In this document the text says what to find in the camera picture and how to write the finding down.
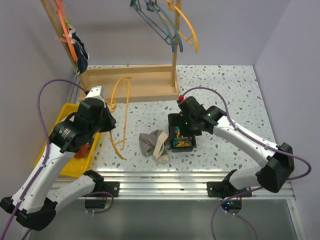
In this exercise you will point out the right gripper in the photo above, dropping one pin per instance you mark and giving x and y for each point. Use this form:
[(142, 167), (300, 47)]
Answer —
[(197, 132)]

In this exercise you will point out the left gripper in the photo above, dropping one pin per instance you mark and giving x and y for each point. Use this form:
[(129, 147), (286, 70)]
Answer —
[(111, 121)]

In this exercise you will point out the rust orange underwear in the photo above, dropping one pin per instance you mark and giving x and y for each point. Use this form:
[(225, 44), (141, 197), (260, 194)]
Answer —
[(82, 152)]

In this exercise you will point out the grey underwear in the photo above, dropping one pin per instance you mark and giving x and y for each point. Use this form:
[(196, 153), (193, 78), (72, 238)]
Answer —
[(153, 144)]

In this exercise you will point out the navy underwear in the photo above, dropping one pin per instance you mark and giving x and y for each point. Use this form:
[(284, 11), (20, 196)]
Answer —
[(80, 51)]

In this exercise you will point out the orange hanger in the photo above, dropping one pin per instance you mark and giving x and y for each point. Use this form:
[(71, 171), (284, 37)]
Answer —
[(67, 35)]

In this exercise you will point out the blue-grey hanger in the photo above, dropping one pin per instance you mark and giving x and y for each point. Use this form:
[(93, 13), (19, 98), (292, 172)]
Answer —
[(168, 34)]

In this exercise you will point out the yellow plastic hanger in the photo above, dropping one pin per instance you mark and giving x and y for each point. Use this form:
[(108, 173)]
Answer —
[(182, 24)]

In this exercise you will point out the teal hanger with grey underwear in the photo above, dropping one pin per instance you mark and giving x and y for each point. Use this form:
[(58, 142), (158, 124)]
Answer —
[(137, 6)]

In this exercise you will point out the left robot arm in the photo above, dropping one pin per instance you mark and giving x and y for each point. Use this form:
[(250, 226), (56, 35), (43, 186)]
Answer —
[(35, 205)]

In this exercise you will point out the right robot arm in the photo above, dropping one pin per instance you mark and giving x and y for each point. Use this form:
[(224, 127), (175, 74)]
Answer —
[(274, 162)]

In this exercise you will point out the wooden hanger rack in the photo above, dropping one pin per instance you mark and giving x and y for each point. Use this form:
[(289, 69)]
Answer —
[(145, 83)]

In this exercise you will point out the black clip box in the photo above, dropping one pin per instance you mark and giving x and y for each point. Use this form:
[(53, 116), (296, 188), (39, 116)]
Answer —
[(180, 137)]

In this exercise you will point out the yellow plastic tray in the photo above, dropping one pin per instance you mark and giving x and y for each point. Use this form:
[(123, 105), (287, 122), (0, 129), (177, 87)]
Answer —
[(74, 167)]

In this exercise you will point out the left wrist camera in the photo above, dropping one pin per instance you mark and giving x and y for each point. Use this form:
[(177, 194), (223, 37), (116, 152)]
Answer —
[(96, 92)]

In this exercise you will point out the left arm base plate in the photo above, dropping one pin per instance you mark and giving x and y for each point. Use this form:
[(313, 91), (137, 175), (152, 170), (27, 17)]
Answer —
[(111, 187)]

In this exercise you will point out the aluminium rail frame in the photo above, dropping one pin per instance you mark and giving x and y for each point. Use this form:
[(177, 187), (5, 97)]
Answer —
[(156, 185)]

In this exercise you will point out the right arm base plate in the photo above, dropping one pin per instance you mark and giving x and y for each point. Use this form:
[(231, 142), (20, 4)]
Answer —
[(218, 189)]

